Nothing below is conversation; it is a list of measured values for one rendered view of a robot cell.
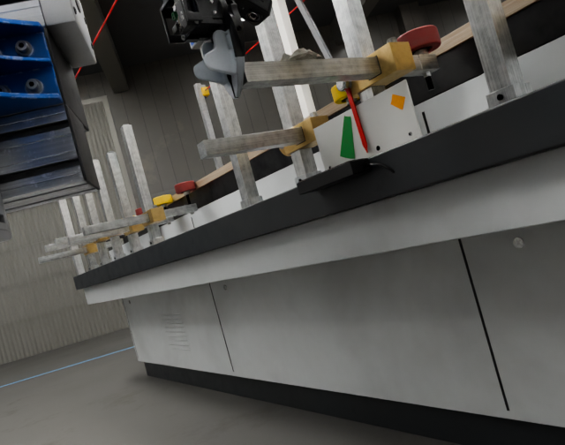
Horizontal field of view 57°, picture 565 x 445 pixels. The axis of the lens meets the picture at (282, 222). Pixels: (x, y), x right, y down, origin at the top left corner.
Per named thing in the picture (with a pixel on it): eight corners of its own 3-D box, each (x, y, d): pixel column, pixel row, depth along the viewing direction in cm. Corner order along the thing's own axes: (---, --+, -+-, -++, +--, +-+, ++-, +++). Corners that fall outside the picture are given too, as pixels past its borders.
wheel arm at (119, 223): (86, 237, 180) (83, 225, 180) (84, 238, 183) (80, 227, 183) (199, 212, 205) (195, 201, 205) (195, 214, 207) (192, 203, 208)
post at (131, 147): (154, 245, 197) (122, 124, 198) (152, 247, 200) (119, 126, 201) (163, 244, 199) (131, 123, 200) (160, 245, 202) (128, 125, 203)
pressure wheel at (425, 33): (434, 82, 94) (417, 21, 94) (402, 99, 100) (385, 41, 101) (461, 79, 98) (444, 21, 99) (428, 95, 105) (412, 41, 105)
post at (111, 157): (137, 261, 217) (107, 151, 219) (134, 262, 220) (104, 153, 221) (145, 260, 219) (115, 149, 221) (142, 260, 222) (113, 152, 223)
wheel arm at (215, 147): (208, 159, 97) (202, 137, 98) (201, 164, 100) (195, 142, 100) (372, 133, 122) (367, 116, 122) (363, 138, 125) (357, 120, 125)
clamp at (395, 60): (397, 70, 87) (388, 41, 88) (345, 99, 99) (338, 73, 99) (418, 68, 91) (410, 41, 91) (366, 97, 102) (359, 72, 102)
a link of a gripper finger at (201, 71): (199, 108, 75) (182, 47, 75) (234, 104, 79) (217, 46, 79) (208, 100, 73) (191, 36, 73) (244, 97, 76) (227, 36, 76)
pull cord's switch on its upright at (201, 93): (239, 233, 364) (197, 81, 367) (233, 235, 372) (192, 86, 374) (249, 230, 369) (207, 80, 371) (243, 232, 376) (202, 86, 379)
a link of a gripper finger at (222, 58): (208, 100, 73) (191, 36, 73) (244, 97, 76) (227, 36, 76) (218, 92, 70) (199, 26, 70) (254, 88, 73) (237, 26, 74)
